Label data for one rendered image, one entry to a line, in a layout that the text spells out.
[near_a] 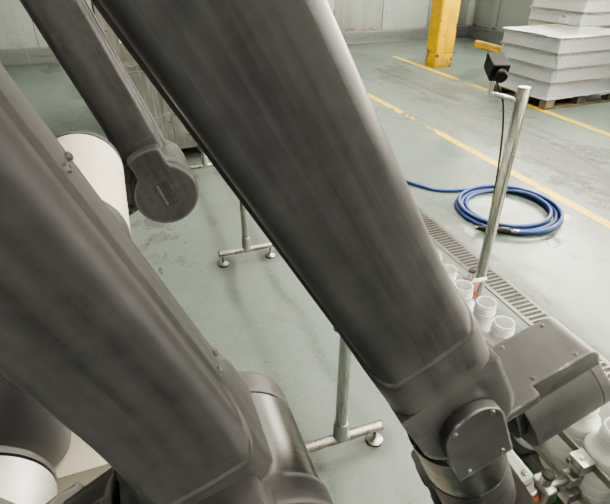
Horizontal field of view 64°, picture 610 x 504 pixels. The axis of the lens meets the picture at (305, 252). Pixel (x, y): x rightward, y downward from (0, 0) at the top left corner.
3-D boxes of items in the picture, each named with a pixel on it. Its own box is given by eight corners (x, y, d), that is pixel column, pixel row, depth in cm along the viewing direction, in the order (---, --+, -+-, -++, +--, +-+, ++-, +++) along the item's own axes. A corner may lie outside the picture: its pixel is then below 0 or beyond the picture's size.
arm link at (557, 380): (362, 325, 31) (442, 437, 24) (517, 232, 31) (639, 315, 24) (408, 419, 38) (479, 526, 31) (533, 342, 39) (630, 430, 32)
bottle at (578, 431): (586, 479, 77) (621, 408, 69) (551, 484, 77) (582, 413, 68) (563, 446, 82) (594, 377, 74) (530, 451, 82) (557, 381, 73)
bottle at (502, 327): (506, 386, 94) (527, 320, 85) (495, 406, 90) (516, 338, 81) (476, 372, 97) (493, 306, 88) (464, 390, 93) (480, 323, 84)
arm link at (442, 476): (386, 403, 33) (433, 477, 28) (473, 350, 33) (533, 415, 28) (411, 450, 37) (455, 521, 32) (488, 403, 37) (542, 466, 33)
